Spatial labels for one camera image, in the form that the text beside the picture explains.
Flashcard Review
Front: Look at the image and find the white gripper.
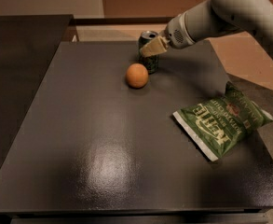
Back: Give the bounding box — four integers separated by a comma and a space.
140, 12, 195, 57

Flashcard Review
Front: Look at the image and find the green soda can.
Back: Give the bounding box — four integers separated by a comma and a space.
138, 31, 158, 75

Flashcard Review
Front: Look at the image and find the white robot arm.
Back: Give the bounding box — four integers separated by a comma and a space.
140, 0, 273, 60

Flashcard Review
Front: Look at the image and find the orange fruit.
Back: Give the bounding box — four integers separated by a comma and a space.
125, 63, 148, 89

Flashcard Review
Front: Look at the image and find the green Kettle chips bag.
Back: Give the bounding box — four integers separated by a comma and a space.
173, 82, 273, 161

